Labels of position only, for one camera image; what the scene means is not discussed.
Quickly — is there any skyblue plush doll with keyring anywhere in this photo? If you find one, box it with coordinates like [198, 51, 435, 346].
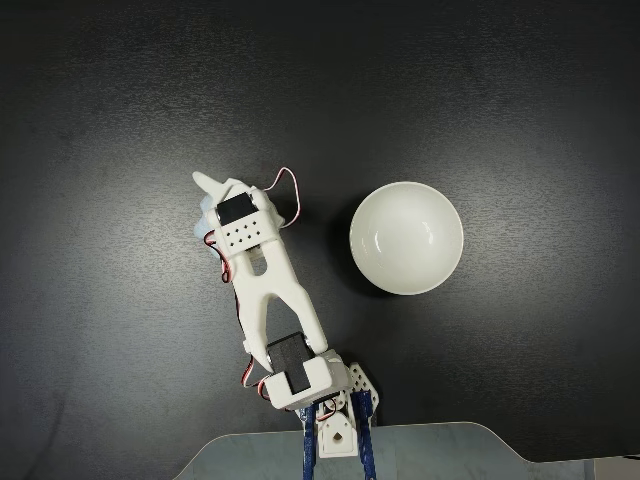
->
[193, 193, 224, 262]

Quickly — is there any white bowl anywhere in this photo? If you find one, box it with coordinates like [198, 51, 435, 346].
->
[349, 181, 465, 296]

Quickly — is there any blue table clamp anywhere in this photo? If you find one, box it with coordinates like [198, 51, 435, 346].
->
[351, 388, 380, 480]
[298, 403, 319, 480]

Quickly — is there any grey cloth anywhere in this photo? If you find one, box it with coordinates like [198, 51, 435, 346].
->
[177, 422, 589, 480]

